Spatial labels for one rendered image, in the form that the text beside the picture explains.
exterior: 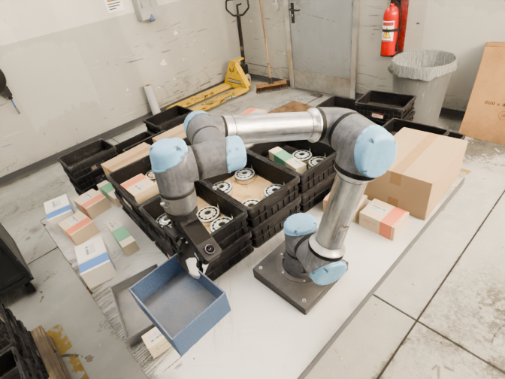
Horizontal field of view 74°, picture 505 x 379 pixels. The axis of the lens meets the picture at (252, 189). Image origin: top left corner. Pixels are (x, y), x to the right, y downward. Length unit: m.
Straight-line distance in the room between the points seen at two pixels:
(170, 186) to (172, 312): 0.34
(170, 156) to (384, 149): 0.51
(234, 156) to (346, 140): 0.32
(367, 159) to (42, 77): 4.02
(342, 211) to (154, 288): 0.55
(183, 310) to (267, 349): 0.41
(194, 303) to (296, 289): 0.49
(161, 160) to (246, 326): 0.76
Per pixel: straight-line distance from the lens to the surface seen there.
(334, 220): 0.98
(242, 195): 1.56
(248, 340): 1.23
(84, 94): 4.63
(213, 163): 0.68
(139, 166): 1.89
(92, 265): 1.57
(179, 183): 0.68
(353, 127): 0.88
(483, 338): 2.19
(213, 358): 1.22
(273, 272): 1.31
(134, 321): 1.40
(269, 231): 1.47
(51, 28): 4.50
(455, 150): 1.75
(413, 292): 2.25
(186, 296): 0.91
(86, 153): 3.23
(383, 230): 1.50
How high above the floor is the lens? 1.76
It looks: 36 degrees down
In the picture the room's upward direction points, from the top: 10 degrees counter-clockwise
